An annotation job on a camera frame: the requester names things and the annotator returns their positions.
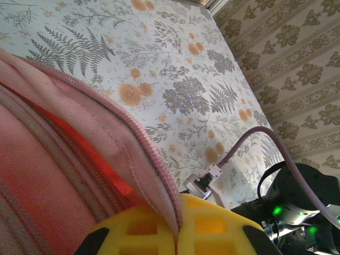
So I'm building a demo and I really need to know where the aluminium frame post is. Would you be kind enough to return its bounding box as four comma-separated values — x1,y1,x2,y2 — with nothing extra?
199,0,226,15

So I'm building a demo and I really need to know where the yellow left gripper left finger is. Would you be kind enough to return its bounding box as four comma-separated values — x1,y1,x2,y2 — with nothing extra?
74,203,178,255

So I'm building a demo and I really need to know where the floral tablecloth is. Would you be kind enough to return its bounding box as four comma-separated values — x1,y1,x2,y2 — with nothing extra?
0,0,285,210

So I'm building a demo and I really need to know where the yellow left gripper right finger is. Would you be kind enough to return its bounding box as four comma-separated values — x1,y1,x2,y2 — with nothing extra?
177,193,282,255

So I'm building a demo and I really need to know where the pink backpack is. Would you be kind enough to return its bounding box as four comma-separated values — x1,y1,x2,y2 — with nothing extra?
0,47,184,255

